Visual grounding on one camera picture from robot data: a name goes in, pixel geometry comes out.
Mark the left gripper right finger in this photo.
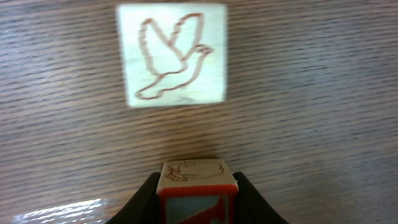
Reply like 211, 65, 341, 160
233, 172, 289, 224

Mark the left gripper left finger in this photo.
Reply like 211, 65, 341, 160
106, 172, 160, 224

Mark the red A block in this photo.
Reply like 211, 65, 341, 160
156, 159, 239, 224

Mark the plain white tower base block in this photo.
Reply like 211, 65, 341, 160
116, 2, 228, 108

